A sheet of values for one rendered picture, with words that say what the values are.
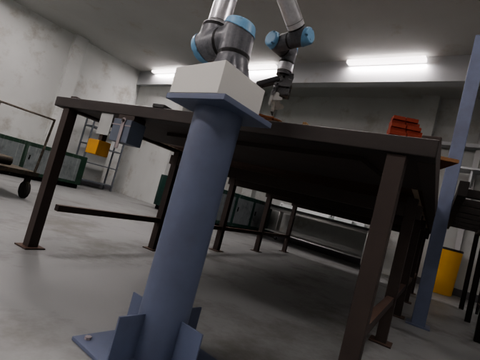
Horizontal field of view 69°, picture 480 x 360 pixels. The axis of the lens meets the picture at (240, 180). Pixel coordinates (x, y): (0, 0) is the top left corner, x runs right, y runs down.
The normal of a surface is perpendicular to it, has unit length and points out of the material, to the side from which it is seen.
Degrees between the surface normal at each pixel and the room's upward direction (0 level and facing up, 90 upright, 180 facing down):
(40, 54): 90
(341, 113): 90
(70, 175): 90
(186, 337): 90
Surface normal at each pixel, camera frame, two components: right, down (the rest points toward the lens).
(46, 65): 0.77, 0.16
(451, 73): -0.59, -0.21
